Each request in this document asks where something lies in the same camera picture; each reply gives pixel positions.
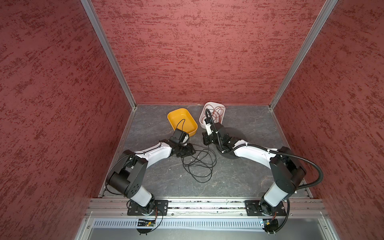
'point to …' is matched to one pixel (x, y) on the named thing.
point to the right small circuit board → (270, 226)
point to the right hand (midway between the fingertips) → (202, 136)
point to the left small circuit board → (142, 222)
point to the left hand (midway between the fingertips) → (193, 155)
